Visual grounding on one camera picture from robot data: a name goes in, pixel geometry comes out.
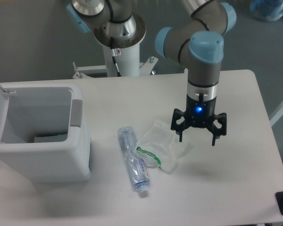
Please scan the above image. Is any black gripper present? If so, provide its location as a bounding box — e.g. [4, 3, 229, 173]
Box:
[170, 96, 227, 146]

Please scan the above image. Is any clear plastic bag green strip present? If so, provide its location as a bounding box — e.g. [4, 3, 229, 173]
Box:
[134, 120, 194, 174]

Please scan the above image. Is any crushed clear plastic bottle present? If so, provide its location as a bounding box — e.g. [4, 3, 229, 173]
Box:
[117, 126, 150, 198]

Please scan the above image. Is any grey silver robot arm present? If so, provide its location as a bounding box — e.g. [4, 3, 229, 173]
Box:
[67, 0, 236, 139]

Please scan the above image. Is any white trash can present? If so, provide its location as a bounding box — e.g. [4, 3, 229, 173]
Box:
[0, 82, 91, 182]

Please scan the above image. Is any blue plastic bag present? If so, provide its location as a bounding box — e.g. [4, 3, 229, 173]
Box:
[249, 0, 283, 22]

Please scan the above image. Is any white pedestal base frame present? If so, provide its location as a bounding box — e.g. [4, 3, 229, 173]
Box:
[72, 56, 158, 79]

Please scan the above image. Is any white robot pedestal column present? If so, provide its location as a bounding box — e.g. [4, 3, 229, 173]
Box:
[93, 13, 147, 77]

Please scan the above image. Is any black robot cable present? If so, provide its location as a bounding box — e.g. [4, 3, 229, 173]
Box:
[109, 37, 122, 77]

